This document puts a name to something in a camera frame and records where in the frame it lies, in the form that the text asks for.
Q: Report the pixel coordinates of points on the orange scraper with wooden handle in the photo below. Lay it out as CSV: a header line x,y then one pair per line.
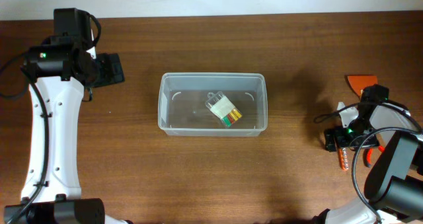
x,y
359,82

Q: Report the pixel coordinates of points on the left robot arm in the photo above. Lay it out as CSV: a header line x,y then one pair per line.
x,y
61,74

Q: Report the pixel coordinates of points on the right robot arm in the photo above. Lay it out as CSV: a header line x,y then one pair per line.
x,y
390,194

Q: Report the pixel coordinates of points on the clear case of coloured bits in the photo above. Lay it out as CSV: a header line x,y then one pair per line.
x,y
223,109

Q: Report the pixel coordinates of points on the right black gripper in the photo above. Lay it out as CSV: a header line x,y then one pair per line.
x,y
342,142

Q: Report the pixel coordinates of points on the clear plastic storage container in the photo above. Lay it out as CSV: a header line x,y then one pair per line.
x,y
182,110

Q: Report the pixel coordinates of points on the orange rail of sockets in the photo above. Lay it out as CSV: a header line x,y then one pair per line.
x,y
343,159

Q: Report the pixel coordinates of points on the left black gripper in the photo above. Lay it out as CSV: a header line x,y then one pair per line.
x,y
112,71

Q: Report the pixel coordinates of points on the red handled pliers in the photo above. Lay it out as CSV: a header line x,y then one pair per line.
x,y
368,155

